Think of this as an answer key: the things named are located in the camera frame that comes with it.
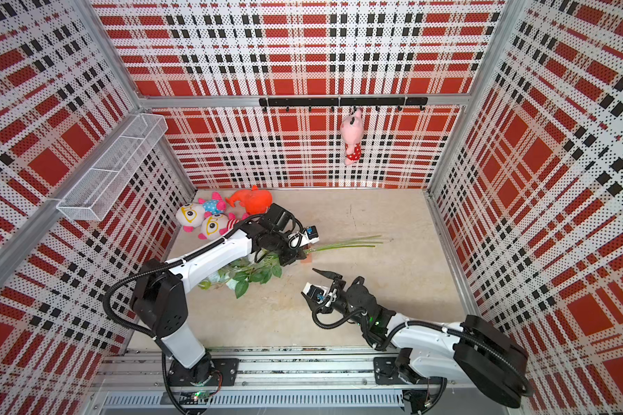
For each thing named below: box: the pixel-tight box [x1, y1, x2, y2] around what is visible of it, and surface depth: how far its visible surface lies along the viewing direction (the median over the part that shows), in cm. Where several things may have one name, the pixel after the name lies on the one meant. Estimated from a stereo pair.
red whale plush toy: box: [224, 185, 273, 216], surface depth 111 cm
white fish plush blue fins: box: [175, 197, 206, 233], surface depth 107 cm
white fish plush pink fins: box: [198, 210, 240, 240], surface depth 101 cm
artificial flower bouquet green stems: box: [198, 234, 384, 300], surface depth 77 cm
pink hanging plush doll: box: [340, 106, 365, 166], surface depth 95 cm
